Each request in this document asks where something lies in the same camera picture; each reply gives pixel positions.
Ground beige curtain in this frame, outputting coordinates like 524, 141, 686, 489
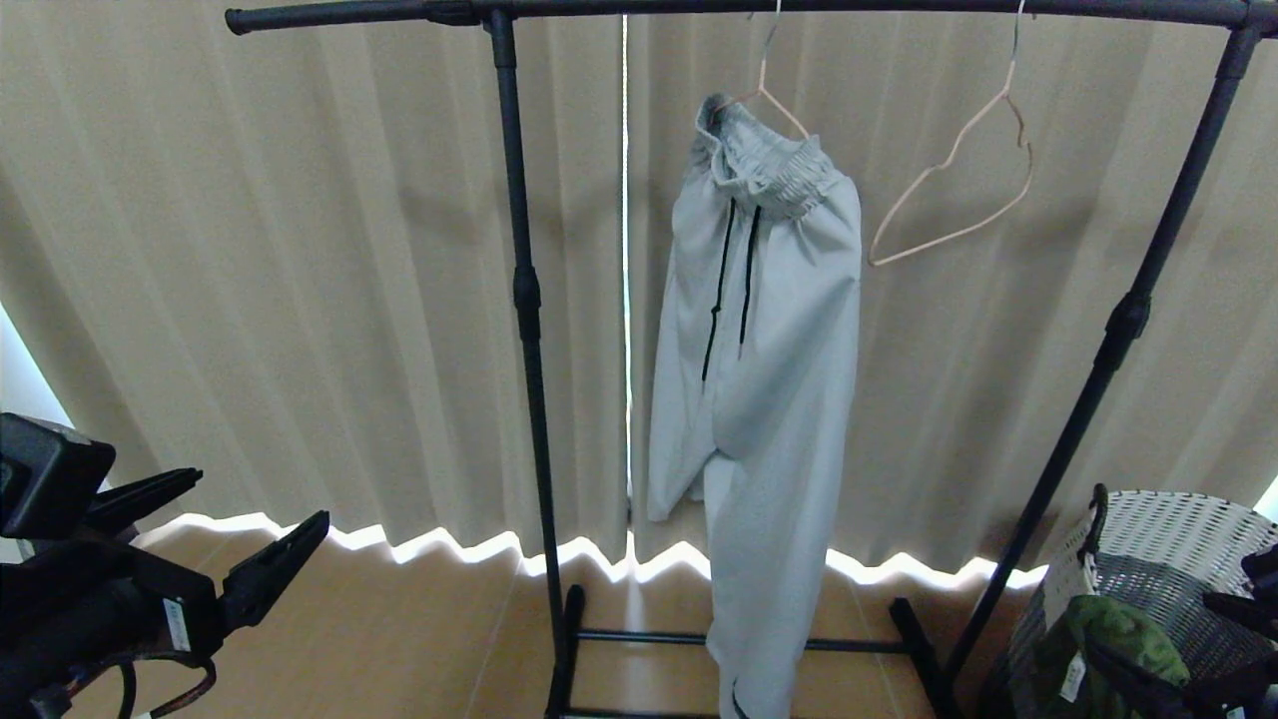
0, 0, 1278, 590

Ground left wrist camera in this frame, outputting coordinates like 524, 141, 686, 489
0, 411, 119, 541

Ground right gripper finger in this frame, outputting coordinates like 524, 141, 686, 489
1202, 591, 1278, 642
1082, 642, 1201, 719

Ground dark green garment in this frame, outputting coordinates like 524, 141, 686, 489
1031, 593, 1192, 719

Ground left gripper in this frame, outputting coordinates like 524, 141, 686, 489
0, 466, 331, 697

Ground pink clothes hanger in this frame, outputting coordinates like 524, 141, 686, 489
712, 0, 813, 143
867, 0, 1035, 269

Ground black clothes rack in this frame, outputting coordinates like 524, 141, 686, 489
225, 0, 1278, 719

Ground pale grey shorts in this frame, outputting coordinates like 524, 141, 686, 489
646, 93, 864, 719

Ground white laundry basket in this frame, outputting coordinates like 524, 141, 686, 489
976, 483, 1278, 719

